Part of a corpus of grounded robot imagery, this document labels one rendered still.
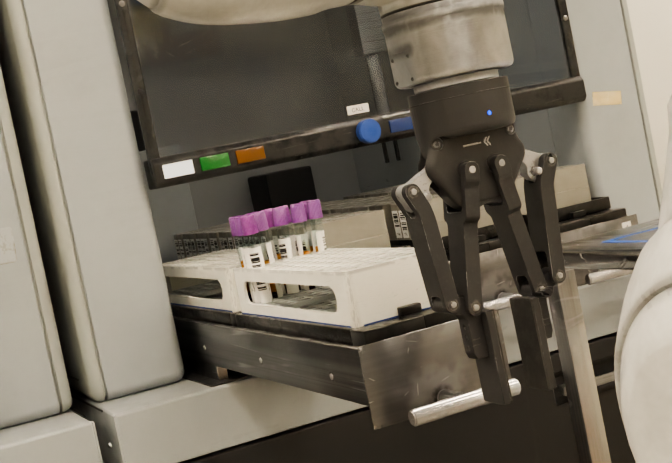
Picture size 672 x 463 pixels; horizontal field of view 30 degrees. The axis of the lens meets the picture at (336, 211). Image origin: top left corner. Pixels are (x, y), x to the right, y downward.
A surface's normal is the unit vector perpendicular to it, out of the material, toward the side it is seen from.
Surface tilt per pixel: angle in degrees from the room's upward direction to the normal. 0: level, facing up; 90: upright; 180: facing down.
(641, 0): 90
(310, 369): 90
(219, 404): 90
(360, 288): 90
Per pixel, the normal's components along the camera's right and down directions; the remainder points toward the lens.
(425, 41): -0.43, 0.13
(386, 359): 0.40, -0.04
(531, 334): -0.89, 0.21
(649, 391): -0.76, 0.33
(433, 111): -0.61, 0.16
